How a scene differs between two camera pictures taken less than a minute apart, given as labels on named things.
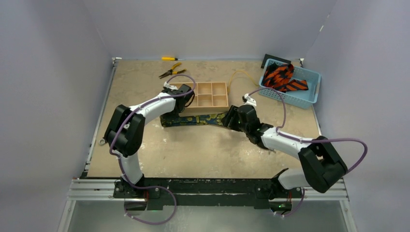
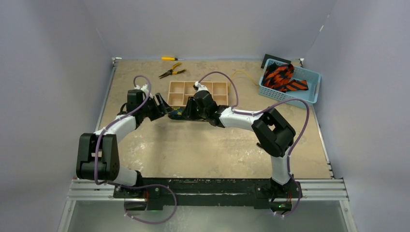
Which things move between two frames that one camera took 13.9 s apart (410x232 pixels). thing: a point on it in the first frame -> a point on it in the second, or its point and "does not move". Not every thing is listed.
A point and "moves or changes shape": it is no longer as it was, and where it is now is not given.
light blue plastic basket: (302, 98) does not move
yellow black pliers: (171, 72) does not move
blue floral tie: (173, 120) moves or changes shape
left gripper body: (179, 111) -> (151, 108)
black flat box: (270, 57) does not move
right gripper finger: (230, 119) -> (191, 112)
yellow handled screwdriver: (170, 58) does not move
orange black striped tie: (278, 77) does not move
